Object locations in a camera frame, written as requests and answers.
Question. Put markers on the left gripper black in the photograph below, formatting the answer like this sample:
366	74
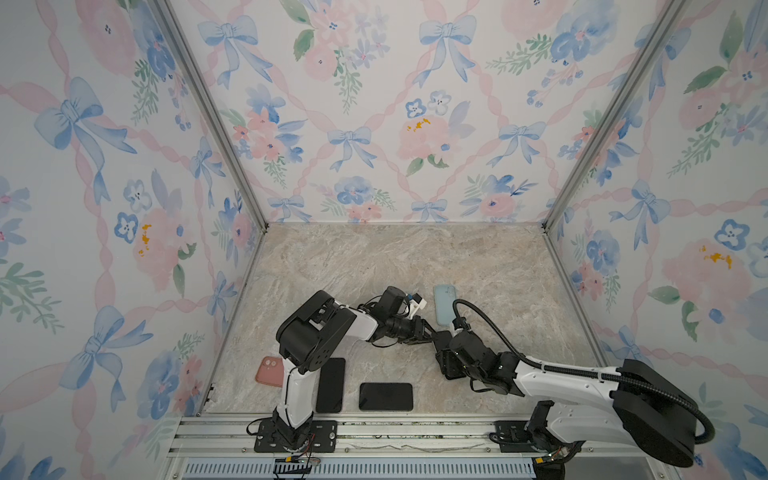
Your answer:
417	331

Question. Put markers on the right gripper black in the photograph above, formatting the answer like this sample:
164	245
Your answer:
446	362

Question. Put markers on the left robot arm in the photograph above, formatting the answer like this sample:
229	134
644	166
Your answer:
311	334

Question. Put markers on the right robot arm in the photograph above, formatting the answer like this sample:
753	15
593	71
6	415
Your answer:
632	404

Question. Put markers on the pink phone case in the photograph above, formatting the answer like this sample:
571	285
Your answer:
271	372

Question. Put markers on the black smartphone horizontal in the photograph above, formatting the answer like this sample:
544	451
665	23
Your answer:
383	396

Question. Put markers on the black smartphone upright left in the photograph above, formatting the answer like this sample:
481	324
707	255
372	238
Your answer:
331	387

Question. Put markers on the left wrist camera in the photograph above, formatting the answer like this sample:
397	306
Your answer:
396	302

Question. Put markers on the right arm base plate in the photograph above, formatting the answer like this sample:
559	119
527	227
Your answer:
512	437

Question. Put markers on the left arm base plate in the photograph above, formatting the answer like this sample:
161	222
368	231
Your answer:
314	436

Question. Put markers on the aluminium rail frame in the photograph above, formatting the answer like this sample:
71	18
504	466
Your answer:
367	446

